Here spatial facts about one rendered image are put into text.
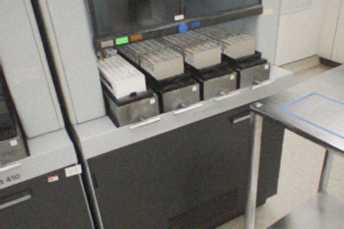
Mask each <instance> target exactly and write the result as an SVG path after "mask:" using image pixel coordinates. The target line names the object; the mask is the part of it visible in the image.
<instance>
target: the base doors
mask: <svg viewBox="0 0 344 229"><path fill-rule="evenodd" d="M317 55H318V56H319V57H323V58H326V59H330V60H333V61H337V62H339V63H340V64H344V0H326V6H325V11H324V18H323V21H322V28H321V35H320V40H319V47H318V54H317Z"/></svg>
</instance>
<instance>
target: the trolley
mask: <svg viewBox="0 0 344 229"><path fill-rule="evenodd" d="M250 111H251V113H250V131H249V150H248V160H247V170H246V173H247V180H246V197H245V217H244V226H243V229H253V228H254V220H255V206H256V185H257V178H258V170H259V156H260V143H261V129H262V122H263V117H264V118H265V119H268V120H269V121H272V122H273V123H275V124H278V125H279V126H282V127H283V128H285V129H287V130H288V131H291V132H292V133H295V134H297V135H299V136H301V137H303V138H305V139H307V140H309V141H311V142H312V143H315V144H317V145H319V146H320V147H322V148H325V149H326V152H325V157H324V160H323V163H322V171H321V175H320V180H319V185H318V191H317V194H316V195H314V196H313V197H311V198H310V199H309V200H307V201H306V202H303V204H301V205H300V206H298V207H297V208H296V209H293V211H290V212H289V213H288V214H286V216H284V217H282V218H280V219H279V220H278V221H277V222H275V223H273V224H272V225H270V226H269V227H268V228H266V229H344V203H343V202H342V201H340V200H338V198H335V197H333V196H332V195H331V194H329V193H327V192H326V189H327V186H328V180H329V176H330V171H331V167H332V160H333V158H334V154H337V155H338V156H340V157H341V158H344V64H342V65H340V66H339V67H336V68H334V69H331V70H329V71H325V72H324V73H322V74H320V75H317V76H315V77H313V78H311V79H307V80H306V81H303V82H301V83H299V84H297V85H294V86H291V87H290V88H286V89H285V90H283V91H280V92H278V93H275V94H273V95H271V96H268V97H267V98H264V99H262V100H260V101H256V102H255V103H252V104H251V105H250Z"/></svg>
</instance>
